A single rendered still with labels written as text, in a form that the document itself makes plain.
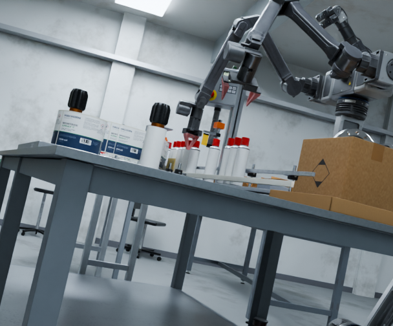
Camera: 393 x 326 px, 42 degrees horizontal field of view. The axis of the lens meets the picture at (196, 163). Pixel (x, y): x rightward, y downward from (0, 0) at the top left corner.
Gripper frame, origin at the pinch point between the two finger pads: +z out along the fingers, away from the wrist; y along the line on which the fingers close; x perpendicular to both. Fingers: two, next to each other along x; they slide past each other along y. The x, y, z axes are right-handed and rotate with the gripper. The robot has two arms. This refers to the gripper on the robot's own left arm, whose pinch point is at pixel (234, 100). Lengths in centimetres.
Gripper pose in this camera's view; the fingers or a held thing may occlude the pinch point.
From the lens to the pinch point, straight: 190.1
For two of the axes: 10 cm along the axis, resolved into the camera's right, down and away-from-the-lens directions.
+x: 0.7, 6.0, -8.0
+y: -9.5, -2.1, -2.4
